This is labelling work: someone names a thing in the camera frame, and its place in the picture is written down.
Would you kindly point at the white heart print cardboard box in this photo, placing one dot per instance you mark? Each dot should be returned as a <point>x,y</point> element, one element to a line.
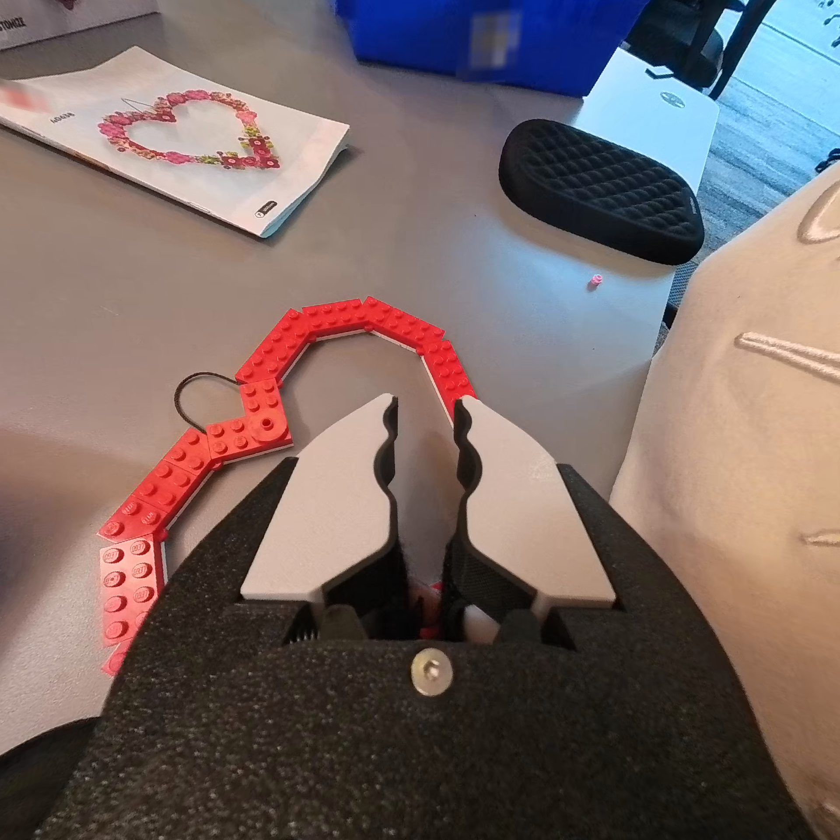
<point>65,19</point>

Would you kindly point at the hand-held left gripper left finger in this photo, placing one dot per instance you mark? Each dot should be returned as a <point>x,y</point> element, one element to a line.
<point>328,512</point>

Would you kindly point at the person's beige sweatshirt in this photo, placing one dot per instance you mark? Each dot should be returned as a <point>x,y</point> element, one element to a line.
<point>722,459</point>

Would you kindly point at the grey desk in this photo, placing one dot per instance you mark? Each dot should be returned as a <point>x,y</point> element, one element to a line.
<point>394,262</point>

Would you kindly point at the black textured wrist rest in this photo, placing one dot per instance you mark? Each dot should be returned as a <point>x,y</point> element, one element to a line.
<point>590,190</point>

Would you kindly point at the black office chair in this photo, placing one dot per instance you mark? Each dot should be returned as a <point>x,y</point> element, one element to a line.
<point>682,39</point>

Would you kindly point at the red brick heart frame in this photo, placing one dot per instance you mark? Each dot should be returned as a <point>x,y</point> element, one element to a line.
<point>275,354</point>

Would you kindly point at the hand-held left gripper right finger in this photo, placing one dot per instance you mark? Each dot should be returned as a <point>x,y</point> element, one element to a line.
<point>531,518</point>

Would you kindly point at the oval table grommet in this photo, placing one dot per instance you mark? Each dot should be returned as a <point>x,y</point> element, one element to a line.
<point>673,100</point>

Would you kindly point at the white heart print instruction booklet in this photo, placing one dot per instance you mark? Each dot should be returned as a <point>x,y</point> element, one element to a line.
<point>197,170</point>

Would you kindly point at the blue plastic bin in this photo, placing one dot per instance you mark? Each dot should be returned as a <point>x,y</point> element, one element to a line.
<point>407,39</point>

